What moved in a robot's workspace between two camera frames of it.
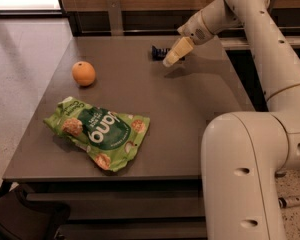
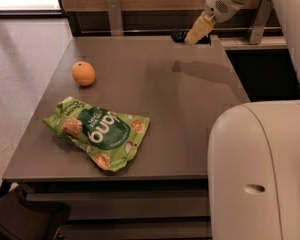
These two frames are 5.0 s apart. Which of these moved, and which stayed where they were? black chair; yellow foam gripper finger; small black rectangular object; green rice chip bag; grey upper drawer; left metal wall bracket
Moved: small black rectangular object; yellow foam gripper finger
Stayed: green rice chip bag; black chair; left metal wall bracket; grey upper drawer
